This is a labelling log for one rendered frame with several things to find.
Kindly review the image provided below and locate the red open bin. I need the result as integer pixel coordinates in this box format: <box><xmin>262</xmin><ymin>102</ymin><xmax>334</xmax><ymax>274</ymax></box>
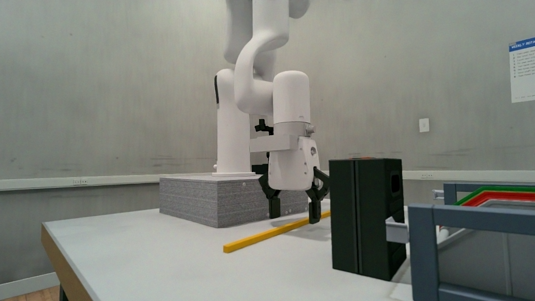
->
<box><xmin>461</xmin><ymin>191</ymin><xmax>535</xmax><ymax>207</ymax></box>

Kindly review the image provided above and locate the green bin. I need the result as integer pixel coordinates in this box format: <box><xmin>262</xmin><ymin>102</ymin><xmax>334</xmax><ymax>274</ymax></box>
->
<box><xmin>452</xmin><ymin>186</ymin><xmax>535</xmax><ymax>206</ymax></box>

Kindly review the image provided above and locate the yellow long thin bar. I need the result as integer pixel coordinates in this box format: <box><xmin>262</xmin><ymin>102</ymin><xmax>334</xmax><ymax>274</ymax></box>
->
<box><xmin>223</xmin><ymin>211</ymin><xmax>330</xmax><ymax>253</ymax></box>

